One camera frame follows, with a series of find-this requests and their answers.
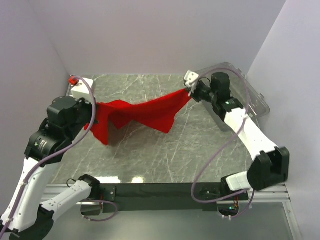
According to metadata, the red t shirt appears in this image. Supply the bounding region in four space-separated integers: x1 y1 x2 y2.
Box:
90 88 191 146

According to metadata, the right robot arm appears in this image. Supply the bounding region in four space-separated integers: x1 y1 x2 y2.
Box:
184 71 290 200

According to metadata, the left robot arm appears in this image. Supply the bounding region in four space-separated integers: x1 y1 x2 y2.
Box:
0 96 100 240

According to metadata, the clear plastic bin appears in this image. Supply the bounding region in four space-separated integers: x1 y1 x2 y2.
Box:
196 62 270 126

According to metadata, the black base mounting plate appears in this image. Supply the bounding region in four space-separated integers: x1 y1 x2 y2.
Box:
89 182 235 212

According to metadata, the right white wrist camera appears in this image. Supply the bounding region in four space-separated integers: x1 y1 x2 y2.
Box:
183 70 200 93

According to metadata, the aluminium rail frame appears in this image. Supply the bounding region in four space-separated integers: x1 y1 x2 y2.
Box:
40 184 303 240

